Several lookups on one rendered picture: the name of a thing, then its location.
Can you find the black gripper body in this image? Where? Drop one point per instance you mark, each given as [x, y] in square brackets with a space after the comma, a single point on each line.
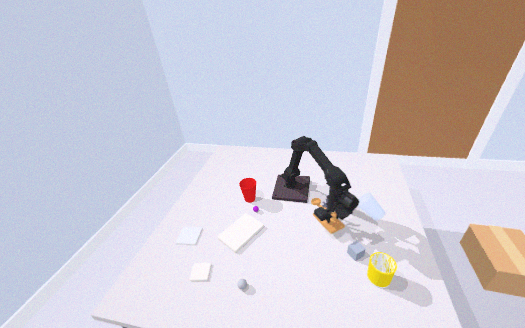
[323, 214]

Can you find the grey ball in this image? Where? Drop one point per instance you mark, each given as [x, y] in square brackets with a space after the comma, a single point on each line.
[242, 284]

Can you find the yellow cup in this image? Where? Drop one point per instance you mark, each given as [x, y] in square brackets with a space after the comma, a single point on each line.
[381, 269]

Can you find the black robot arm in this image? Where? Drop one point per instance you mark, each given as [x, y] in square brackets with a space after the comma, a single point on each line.
[332, 174]

